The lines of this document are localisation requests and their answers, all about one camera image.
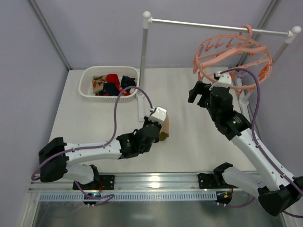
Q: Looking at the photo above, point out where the beige striped ribbed sock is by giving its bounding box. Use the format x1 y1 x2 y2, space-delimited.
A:
159 116 169 141

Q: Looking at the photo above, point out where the pink round clip hanger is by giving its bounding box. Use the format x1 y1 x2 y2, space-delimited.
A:
193 24 273 84

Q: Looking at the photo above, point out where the navy sock red toe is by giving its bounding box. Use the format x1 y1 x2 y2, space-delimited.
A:
121 76 136 93

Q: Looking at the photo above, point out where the navy sock beige toe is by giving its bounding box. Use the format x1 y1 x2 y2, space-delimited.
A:
97 83 120 96

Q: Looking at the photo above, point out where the beige orange argyle sock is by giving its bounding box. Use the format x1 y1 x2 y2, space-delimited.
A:
92 75 107 95

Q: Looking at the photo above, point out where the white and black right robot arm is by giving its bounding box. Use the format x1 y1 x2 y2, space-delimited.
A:
188 81 303 217

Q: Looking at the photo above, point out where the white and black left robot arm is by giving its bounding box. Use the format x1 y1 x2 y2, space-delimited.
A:
37 116 167 184

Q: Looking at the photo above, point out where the white perforated plastic basket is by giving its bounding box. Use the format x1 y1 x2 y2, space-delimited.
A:
78 66 141 103

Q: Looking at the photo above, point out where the silver white clothes rack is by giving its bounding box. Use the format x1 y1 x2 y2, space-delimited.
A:
137 11 302 109

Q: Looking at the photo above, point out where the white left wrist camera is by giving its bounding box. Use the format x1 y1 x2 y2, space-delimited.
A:
148 106 167 125

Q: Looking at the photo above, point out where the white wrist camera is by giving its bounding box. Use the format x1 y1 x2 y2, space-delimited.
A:
209 71 232 90
148 106 167 125

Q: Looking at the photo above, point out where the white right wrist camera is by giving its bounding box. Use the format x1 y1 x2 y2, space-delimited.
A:
209 71 232 90

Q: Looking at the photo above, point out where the aluminium mounting rail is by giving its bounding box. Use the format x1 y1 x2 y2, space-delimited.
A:
28 171 288 192

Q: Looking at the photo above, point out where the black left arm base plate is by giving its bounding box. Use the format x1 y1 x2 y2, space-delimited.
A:
78 175 115 190

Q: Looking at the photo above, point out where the grey slotted cable duct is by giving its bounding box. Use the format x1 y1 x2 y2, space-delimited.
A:
39 191 217 202

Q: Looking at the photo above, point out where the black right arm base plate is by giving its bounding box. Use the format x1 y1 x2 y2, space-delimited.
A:
197 173 231 189

